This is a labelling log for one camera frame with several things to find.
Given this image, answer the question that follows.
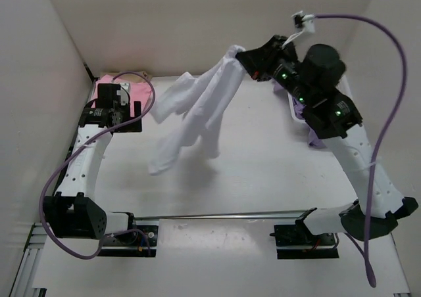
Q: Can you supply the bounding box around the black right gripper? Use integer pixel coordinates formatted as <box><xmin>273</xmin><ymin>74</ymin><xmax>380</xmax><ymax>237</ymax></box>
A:
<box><xmin>235</xmin><ymin>35</ymin><xmax>312</xmax><ymax>106</ymax></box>

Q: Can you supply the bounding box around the pink t shirt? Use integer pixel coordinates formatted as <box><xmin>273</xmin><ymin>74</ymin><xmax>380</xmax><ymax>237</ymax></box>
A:
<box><xmin>91</xmin><ymin>76</ymin><xmax>151</xmax><ymax>117</ymax></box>

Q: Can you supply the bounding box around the beige t shirt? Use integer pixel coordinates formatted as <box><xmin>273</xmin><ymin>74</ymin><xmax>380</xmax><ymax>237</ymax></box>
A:
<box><xmin>99</xmin><ymin>71</ymin><xmax>153</xmax><ymax>83</ymax></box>

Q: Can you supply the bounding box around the white t shirt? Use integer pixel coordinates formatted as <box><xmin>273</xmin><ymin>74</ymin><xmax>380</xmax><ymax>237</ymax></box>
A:
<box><xmin>148</xmin><ymin>45</ymin><xmax>245</xmax><ymax>175</ymax></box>

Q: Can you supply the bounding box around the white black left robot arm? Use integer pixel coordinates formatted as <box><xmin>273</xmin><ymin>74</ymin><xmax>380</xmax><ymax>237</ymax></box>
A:
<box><xmin>43</xmin><ymin>82</ymin><xmax>141</xmax><ymax>244</ymax></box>

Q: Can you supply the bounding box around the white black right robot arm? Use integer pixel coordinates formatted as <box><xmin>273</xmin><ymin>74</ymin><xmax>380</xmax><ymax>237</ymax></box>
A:
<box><xmin>235</xmin><ymin>35</ymin><xmax>418</xmax><ymax>244</ymax></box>

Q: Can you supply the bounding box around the white plastic laundry basket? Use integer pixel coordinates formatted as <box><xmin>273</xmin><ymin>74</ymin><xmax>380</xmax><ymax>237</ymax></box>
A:
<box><xmin>287</xmin><ymin>75</ymin><xmax>353</xmax><ymax>124</ymax></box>

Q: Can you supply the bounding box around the lavender t shirt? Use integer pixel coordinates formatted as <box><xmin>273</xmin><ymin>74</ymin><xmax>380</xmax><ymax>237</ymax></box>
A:
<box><xmin>272</xmin><ymin>80</ymin><xmax>326</xmax><ymax>149</ymax></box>

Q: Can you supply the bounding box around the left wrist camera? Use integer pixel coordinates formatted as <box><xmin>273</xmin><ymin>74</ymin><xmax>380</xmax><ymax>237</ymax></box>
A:
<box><xmin>116</xmin><ymin>82</ymin><xmax>131</xmax><ymax>106</ymax></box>

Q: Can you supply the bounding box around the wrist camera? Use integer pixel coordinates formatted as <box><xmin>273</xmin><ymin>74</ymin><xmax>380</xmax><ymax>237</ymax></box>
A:
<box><xmin>116</xmin><ymin>82</ymin><xmax>131</xmax><ymax>106</ymax></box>
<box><xmin>284</xmin><ymin>11</ymin><xmax>316</xmax><ymax>46</ymax></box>

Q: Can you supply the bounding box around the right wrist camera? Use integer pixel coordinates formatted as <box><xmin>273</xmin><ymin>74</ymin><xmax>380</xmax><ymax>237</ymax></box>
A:
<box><xmin>284</xmin><ymin>11</ymin><xmax>316</xmax><ymax>46</ymax></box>

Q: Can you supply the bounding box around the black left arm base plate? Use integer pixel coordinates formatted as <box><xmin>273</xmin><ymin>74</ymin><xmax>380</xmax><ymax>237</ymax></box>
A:
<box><xmin>98</xmin><ymin>219</ymin><xmax>159</xmax><ymax>258</ymax></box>

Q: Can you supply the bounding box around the aluminium frame rail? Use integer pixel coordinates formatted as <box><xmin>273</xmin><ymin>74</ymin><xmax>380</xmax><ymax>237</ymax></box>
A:
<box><xmin>9</xmin><ymin>76</ymin><xmax>378</xmax><ymax>297</ymax></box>

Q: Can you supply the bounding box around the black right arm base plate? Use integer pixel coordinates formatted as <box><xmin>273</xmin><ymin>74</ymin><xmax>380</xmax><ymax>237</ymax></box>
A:
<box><xmin>270</xmin><ymin>225</ymin><xmax>339</xmax><ymax>260</ymax></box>

